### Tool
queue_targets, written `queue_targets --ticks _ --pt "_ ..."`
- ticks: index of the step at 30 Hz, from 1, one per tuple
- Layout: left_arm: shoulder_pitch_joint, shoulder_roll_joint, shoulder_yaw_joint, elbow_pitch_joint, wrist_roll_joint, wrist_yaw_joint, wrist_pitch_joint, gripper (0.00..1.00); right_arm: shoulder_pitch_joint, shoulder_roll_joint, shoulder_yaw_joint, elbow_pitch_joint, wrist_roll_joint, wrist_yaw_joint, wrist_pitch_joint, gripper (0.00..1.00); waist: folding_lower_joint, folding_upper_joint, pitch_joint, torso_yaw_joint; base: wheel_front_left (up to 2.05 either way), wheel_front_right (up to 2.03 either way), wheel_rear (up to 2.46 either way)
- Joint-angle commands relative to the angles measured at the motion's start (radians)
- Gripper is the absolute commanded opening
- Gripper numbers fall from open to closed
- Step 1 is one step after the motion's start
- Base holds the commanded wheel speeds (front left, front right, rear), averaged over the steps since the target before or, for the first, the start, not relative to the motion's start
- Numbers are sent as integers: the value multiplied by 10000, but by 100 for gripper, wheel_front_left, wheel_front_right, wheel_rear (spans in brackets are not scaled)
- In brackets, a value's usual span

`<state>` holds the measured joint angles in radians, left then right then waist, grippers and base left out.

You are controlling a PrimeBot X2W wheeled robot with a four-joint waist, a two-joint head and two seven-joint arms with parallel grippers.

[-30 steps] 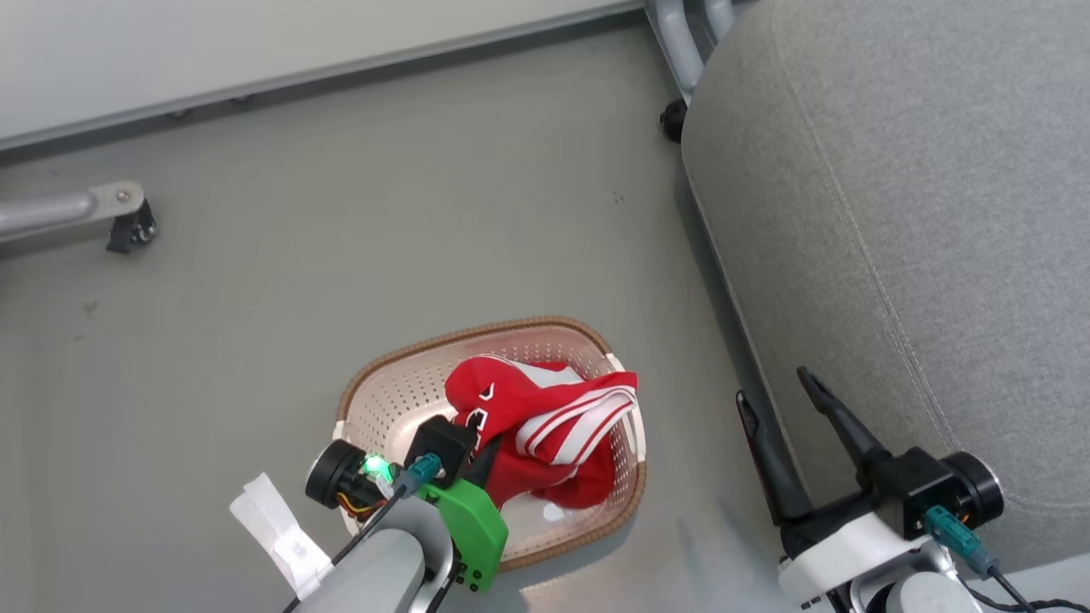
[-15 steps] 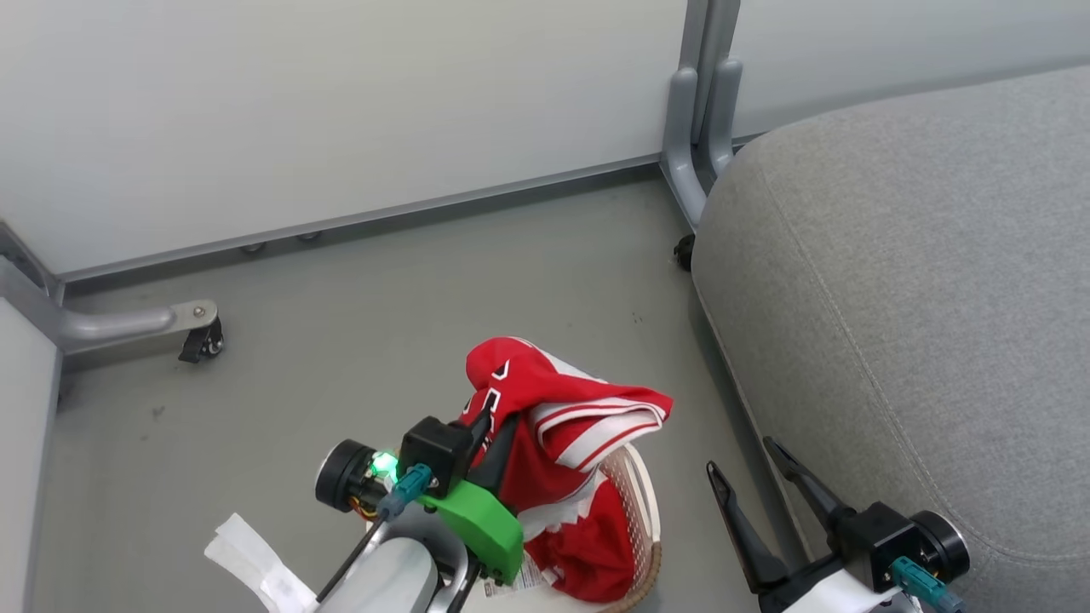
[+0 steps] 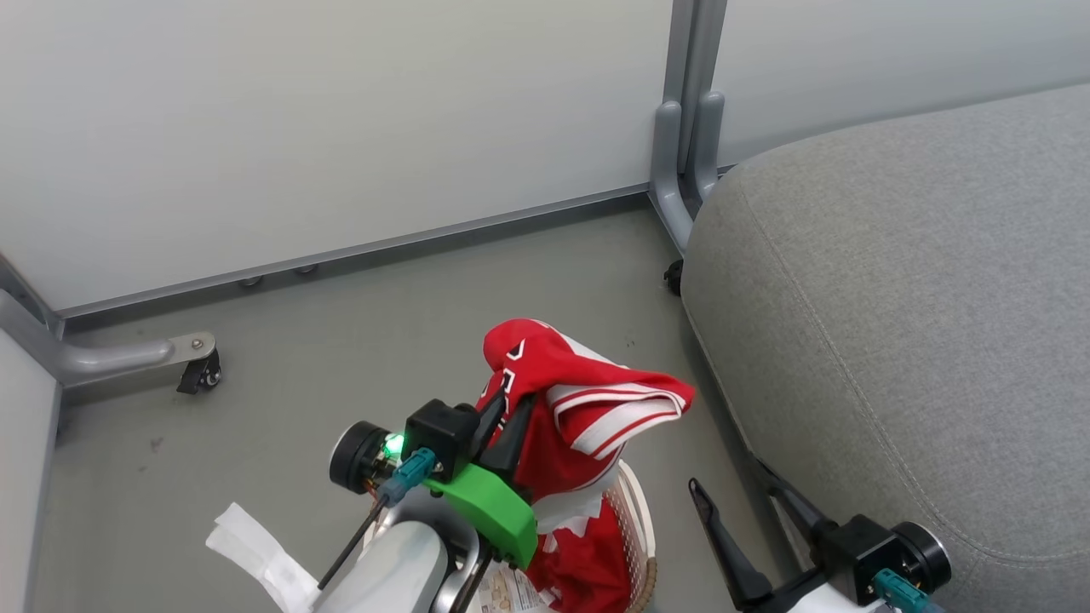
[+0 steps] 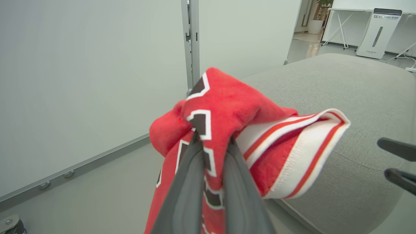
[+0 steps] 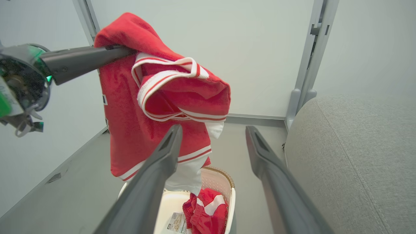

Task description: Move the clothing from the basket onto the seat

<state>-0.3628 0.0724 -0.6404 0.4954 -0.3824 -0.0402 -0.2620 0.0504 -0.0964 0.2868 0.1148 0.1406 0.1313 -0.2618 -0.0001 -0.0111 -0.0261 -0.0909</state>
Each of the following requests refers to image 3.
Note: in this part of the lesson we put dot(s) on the white perforated laundry basket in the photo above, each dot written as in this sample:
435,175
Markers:
639,519

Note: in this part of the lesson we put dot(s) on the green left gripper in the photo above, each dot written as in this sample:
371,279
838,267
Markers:
498,515

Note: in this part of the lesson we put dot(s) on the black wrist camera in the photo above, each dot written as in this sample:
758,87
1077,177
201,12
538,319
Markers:
438,434
886,549

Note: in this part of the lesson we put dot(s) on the red white sports jersey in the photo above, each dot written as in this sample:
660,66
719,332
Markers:
588,409

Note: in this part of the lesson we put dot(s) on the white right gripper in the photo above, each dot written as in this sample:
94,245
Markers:
809,596

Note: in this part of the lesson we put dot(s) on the grey fabric sofa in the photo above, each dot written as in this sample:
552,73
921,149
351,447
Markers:
894,323

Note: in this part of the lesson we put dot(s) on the grey partition frame with foot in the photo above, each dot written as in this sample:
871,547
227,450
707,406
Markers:
111,358

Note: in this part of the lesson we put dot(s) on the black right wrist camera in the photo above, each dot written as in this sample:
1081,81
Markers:
886,549

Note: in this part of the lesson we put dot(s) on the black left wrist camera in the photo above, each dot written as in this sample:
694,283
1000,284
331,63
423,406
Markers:
438,434

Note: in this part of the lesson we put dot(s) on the grey upright partition post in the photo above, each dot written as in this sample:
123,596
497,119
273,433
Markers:
694,51

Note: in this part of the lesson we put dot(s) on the black caster wheel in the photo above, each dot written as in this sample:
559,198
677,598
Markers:
203,373

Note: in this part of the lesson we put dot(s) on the white cloth strip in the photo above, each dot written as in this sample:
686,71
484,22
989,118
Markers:
255,549

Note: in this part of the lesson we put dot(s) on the black sofa foot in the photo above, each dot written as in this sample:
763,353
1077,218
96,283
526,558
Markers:
674,277

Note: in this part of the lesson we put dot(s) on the grey partition bottom rail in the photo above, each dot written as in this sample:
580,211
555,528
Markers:
383,249

